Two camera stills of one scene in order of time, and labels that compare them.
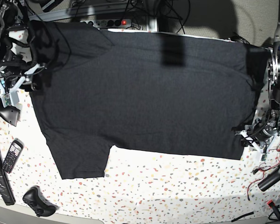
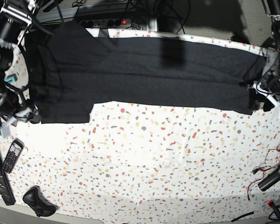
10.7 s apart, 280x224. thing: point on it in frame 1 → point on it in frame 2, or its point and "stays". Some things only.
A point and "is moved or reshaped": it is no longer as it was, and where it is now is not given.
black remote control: (13, 155) stays
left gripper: (262, 131) → (272, 83)
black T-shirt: (162, 92) is moved or reshaped
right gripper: (12, 67) → (5, 101)
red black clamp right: (271, 204) stays
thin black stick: (247, 213) stays
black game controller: (33, 197) stays
